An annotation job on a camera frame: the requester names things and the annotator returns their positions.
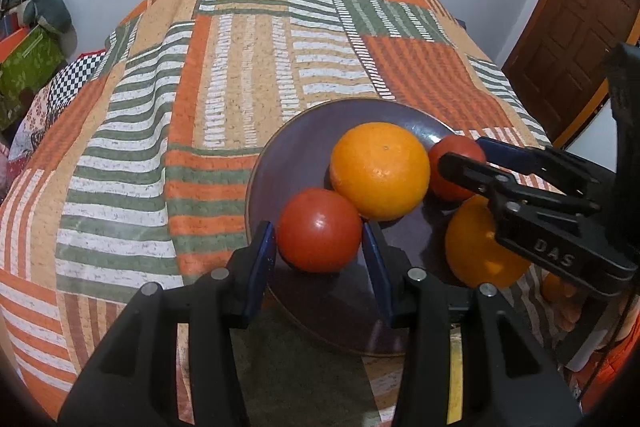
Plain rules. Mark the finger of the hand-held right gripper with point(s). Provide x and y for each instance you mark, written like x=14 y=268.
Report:
x=505 y=154
x=475 y=174

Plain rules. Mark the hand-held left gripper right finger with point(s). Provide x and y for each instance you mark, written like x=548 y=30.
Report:
x=377 y=278

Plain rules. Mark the checkered cloth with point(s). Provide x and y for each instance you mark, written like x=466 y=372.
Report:
x=75 y=74

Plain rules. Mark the striped patchwork quilt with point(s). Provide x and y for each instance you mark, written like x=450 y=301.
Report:
x=200 y=107

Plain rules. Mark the dark purple plate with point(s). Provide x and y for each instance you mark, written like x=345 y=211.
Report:
x=310 y=147

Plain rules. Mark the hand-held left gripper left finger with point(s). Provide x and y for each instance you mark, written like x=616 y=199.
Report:
x=261 y=268

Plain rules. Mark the large orange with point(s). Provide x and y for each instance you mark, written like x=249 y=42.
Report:
x=380 y=172

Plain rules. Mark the red tomato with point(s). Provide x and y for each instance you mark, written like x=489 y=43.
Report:
x=320 y=229
x=452 y=164

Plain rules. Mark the floral cloth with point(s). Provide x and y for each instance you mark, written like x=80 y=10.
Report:
x=30 y=132

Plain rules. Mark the brown wooden door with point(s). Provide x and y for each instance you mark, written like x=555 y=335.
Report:
x=565 y=32

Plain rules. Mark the small orange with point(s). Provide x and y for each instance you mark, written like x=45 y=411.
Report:
x=556 y=288

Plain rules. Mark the grey plush toy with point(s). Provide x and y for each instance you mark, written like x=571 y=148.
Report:
x=42 y=2

